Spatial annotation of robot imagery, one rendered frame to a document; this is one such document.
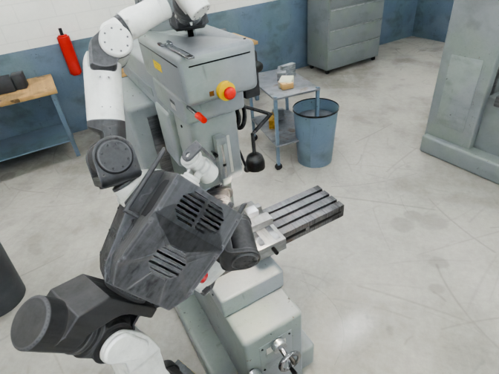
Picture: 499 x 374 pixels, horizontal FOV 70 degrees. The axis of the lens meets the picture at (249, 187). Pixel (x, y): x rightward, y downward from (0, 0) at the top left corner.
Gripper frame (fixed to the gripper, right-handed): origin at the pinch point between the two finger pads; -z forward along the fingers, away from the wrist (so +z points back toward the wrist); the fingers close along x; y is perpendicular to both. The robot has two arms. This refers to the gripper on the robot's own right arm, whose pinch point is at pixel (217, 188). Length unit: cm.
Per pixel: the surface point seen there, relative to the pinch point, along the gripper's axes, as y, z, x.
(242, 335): 54, 39, 1
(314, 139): 85, -178, -111
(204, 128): -34.9, 10.2, 1.2
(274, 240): 26.5, 12.6, -21.6
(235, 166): -14.0, 6.8, -8.4
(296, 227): 33.4, -0.5, -36.5
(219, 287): 41.6, 20.1, 7.6
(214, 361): 104, 18, 19
